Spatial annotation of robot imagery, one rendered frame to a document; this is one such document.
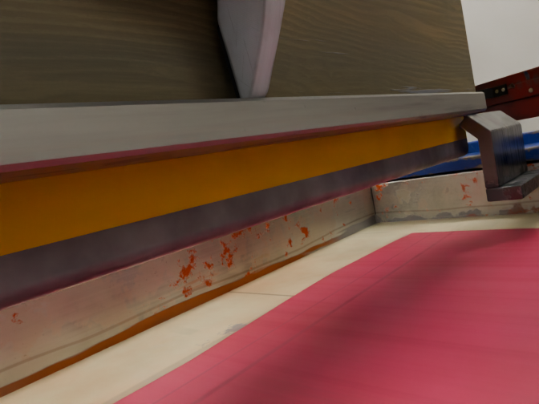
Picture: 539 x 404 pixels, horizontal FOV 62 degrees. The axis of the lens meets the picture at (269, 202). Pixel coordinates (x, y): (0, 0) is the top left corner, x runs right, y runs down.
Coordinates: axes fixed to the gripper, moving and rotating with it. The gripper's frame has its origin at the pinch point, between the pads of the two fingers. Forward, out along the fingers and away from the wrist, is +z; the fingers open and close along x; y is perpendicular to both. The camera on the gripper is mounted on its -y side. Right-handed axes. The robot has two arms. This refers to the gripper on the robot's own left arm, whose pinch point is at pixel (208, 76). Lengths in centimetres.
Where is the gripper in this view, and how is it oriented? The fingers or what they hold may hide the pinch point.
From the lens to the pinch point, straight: 14.4
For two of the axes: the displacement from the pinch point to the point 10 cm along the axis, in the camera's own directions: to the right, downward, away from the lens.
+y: -6.5, 1.8, -7.4
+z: 1.9, 9.8, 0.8
